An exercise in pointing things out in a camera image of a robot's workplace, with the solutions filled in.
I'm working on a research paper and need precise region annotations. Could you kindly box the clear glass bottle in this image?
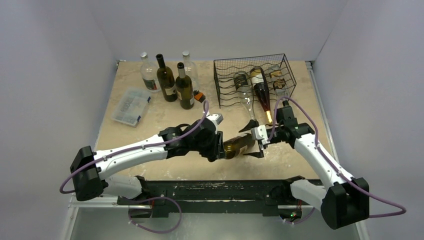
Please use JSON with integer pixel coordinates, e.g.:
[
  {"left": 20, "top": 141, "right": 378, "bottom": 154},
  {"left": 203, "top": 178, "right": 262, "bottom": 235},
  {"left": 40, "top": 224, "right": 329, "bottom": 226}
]
[
  {"left": 140, "top": 52, "right": 161, "bottom": 93},
  {"left": 182, "top": 50, "right": 200, "bottom": 91}
]

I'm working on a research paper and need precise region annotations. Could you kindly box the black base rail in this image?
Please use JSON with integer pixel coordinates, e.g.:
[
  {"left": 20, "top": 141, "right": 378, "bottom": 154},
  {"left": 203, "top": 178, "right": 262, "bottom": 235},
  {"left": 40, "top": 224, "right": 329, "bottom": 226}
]
[{"left": 117, "top": 176, "right": 306, "bottom": 221}]

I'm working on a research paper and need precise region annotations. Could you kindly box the black wire wine rack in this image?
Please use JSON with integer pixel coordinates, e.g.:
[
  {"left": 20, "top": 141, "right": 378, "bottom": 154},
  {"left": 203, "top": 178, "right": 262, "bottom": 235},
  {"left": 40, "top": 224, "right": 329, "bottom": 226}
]
[{"left": 213, "top": 53, "right": 297, "bottom": 107}]

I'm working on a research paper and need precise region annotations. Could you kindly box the clear plastic organizer box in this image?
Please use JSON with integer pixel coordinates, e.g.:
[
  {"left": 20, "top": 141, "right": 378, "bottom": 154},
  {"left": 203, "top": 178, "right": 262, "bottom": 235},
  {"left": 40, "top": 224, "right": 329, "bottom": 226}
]
[{"left": 111, "top": 87, "right": 152, "bottom": 128}]

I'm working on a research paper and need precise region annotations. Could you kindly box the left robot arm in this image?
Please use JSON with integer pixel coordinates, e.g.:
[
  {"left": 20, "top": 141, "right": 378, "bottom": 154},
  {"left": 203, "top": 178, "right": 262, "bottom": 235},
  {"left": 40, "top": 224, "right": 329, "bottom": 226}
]
[{"left": 70, "top": 113, "right": 225, "bottom": 205}]

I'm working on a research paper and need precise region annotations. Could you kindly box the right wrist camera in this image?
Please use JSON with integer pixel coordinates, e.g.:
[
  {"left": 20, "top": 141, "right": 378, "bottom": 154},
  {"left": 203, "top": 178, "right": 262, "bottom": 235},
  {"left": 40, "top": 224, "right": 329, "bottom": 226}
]
[{"left": 250, "top": 125, "right": 270, "bottom": 145}]

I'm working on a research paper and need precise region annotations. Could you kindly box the orange hex key set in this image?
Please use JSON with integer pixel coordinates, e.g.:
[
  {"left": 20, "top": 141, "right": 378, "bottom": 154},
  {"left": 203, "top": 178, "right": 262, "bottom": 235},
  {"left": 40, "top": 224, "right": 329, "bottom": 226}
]
[{"left": 193, "top": 90, "right": 206, "bottom": 103}]

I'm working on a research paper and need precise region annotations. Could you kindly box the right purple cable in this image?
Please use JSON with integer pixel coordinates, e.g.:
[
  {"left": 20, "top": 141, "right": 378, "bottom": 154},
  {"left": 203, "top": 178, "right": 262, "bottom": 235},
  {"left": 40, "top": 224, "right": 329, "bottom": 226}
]
[{"left": 267, "top": 96, "right": 407, "bottom": 226}]

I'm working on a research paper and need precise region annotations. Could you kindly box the red bottle gold cap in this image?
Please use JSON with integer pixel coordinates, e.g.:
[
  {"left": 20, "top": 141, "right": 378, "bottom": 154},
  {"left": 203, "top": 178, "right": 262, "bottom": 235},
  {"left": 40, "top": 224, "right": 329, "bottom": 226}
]
[{"left": 250, "top": 66, "right": 273, "bottom": 124}]

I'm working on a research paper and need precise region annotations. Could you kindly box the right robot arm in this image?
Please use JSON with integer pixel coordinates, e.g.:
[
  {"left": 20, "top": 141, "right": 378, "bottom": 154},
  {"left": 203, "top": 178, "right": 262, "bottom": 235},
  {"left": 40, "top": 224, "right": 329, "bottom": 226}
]
[{"left": 241, "top": 104, "right": 370, "bottom": 230}]

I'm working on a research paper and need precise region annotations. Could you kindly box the dark green wine bottle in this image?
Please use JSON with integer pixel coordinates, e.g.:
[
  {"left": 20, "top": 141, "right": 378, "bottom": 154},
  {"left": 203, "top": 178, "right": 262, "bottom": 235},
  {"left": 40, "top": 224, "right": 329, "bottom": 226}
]
[{"left": 155, "top": 53, "right": 178, "bottom": 102}]

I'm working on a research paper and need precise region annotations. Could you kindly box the clear slim empty bottle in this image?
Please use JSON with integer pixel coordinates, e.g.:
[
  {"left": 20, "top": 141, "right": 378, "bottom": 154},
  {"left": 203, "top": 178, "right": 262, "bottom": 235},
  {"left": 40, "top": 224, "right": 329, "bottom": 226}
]
[{"left": 233, "top": 71, "right": 256, "bottom": 120}]

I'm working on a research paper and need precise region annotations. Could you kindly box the green bottle silver cap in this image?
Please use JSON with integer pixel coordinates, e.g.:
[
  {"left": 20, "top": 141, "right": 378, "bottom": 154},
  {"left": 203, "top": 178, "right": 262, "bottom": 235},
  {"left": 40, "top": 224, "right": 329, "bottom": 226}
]
[{"left": 223, "top": 133, "right": 255, "bottom": 160}]

